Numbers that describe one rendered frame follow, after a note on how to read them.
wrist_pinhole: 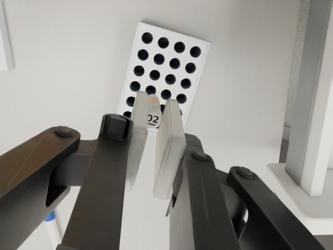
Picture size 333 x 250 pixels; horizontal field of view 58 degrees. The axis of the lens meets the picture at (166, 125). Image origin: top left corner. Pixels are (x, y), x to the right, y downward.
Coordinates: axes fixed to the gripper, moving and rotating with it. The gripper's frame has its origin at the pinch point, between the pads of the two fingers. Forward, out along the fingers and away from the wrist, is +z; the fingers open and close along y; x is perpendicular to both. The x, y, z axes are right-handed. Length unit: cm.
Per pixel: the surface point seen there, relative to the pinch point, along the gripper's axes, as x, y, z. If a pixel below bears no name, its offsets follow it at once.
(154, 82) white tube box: -1.1, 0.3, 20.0
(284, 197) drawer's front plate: -7.7, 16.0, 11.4
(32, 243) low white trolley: -31.0, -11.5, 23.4
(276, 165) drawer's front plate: -6.5, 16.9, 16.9
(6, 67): -4.3, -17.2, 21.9
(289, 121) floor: -19, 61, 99
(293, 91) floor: -7, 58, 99
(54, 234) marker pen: -27.3, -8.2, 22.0
